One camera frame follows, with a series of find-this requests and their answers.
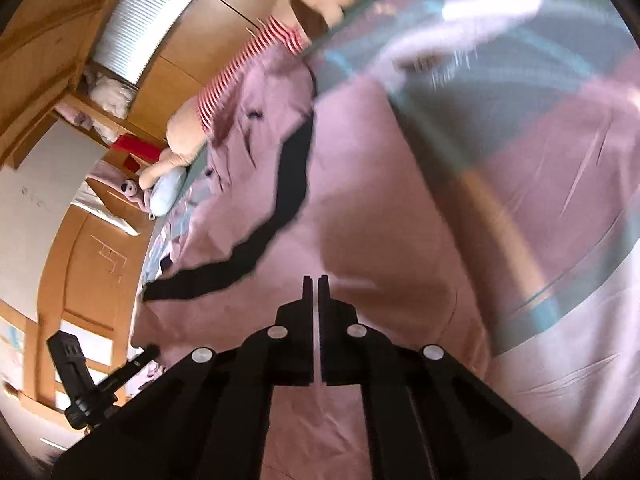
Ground pink jacket with black stripes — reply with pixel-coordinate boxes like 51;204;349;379
130;39;494;480

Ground wooden bed headboard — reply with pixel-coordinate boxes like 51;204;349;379
35;179;154;408

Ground pink plush dog toy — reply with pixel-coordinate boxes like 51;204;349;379
88;159;155;220

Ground light blue round pillow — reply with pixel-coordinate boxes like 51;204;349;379
149;167;186;217

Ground red cloth on chair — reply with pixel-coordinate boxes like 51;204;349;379
112;133;163;172

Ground white bedding on shelf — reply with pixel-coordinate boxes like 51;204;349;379
84;67;137;119

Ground plaid pink grey bed sheet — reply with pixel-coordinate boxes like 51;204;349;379
163;0;639;474

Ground wooden wardrobe cabinets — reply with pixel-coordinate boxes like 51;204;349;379
1;0;274;167

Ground frosted glass window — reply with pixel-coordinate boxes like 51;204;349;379
92;0;193;84

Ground large beige striped plush toy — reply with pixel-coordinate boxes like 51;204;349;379
139;0;360;191

